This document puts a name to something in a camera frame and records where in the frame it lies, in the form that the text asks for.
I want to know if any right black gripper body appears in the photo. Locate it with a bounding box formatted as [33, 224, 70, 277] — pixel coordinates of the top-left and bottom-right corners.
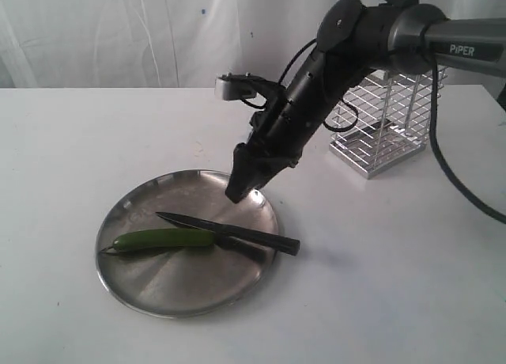
[232, 98, 320, 174]

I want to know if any black knife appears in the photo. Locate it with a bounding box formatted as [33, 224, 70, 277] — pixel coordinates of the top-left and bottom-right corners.
[155, 211, 300, 256]

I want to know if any green chili pepper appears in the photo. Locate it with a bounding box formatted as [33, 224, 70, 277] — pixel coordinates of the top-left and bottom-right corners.
[101, 228, 215, 254]

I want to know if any wire metal utensil holder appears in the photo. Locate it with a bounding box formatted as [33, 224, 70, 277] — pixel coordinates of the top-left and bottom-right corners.
[328, 70, 432, 179]

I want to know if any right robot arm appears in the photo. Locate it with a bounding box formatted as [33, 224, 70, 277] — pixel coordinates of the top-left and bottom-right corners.
[225, 0, 505, 203]

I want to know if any round stainless steel plate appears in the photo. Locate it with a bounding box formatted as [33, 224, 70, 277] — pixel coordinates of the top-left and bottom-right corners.
[95, 169, 283, 318]

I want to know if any white backdrop curtain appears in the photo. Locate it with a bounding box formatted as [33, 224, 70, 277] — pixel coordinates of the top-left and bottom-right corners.
[0, 0, 506, 89]

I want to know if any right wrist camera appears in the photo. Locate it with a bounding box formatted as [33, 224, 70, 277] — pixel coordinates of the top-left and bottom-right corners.
[214, 73, 277, 101]

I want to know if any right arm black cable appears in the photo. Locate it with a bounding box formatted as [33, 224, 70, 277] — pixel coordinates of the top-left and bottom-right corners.
[276, 0, 506, 225]

